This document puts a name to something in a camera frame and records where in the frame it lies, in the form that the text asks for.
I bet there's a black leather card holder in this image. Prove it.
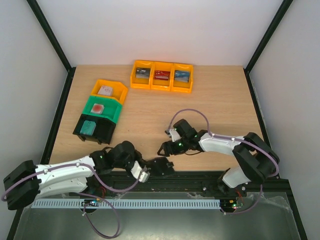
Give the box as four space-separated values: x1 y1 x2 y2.
146 156 175 177

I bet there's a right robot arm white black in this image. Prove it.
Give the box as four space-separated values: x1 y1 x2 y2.
157 119 280 196

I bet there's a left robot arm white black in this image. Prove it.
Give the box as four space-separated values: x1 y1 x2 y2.
1 141 150 211

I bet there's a yellow bin with blue cards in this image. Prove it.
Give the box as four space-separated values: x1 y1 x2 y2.
171 63 194 93

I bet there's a blue VIP card stack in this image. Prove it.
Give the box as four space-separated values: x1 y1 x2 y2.
174 70 190 83

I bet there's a red VIP card stack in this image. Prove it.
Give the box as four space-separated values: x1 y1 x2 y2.
154 70 171 81

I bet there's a yellow bin with grey cards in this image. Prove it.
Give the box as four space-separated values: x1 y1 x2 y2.
130 60 155 89

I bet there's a white red-circle card stack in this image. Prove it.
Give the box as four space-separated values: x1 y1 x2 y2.
90 103 105 115

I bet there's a yellow bin with red cards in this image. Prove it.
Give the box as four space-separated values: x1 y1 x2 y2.
150 61 174 92

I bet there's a teal VIP card stack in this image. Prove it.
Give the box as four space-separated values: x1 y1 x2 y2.
79 120 96 136

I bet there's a grey VIP card stack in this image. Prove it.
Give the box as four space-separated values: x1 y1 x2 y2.
135 67 151 79

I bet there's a white floral card stack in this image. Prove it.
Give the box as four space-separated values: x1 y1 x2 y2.
97 85 114 97

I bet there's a green plastic bin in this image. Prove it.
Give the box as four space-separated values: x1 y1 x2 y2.
82 96 123 124

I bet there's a yellow bin near green bin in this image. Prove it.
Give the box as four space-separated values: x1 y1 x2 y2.
90 79 128 105

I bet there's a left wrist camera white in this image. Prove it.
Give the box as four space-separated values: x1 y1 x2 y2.
130 161 150 183

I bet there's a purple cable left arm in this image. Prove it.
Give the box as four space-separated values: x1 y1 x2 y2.
1 163 141 238

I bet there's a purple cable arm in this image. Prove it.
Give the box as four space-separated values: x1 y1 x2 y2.
1 163 141 238
167 108 280 216

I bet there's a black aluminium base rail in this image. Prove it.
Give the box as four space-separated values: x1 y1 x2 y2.
82 171 293 199

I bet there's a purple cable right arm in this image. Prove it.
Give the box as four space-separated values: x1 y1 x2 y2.
167 108 280 216

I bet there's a white slotted cable duct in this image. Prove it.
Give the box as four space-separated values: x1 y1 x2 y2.
31 198 221 210

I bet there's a black frame post left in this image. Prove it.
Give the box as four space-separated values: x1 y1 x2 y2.
26 0 76 73

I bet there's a black frame post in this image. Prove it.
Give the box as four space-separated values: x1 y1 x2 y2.
244 0 294 72
26 0 76 73

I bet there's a black frame post right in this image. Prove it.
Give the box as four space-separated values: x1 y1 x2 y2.
244 0 294 72

